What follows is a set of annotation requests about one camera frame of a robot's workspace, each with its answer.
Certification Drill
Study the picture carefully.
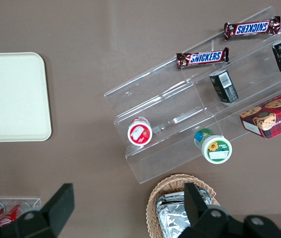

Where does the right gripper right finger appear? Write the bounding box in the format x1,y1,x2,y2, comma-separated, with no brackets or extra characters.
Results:
179,182,232,238

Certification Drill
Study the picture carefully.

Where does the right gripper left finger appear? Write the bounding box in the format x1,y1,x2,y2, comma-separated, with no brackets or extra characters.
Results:
15,183,75,238

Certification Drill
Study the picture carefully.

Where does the oval light wicker basket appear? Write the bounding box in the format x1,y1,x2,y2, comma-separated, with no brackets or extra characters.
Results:
146,173,222,238

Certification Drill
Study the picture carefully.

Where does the cream plastic serving tray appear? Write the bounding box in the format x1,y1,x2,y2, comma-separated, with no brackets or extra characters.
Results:
0,52,53,143

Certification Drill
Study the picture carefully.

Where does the clear acrylic bottle rack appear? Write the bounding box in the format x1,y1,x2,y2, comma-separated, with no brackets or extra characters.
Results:
0,197,42,220

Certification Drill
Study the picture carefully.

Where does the foil wrapped pack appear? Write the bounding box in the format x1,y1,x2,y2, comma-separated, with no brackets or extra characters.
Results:
158,204,220,238
155,187,218,207

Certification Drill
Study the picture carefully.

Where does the green sunflower lid cup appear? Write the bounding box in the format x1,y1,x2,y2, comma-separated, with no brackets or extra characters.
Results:
193,128,232,165

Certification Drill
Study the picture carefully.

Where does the red lid yogurt cup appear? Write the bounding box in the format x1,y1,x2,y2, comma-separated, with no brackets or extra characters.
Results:
127,117,153,147

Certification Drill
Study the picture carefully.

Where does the clear acrylic stepped shelf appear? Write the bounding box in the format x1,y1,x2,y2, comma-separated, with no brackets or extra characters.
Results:
104,6,281,184

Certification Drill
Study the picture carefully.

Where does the red tartan cookie box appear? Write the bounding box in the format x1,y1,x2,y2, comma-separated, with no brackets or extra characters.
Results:
239,86,281,139

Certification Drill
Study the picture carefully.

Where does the Snickers chocolate bar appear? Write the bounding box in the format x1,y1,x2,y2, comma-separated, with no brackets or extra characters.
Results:
175,47,230,69
223,16,281,42

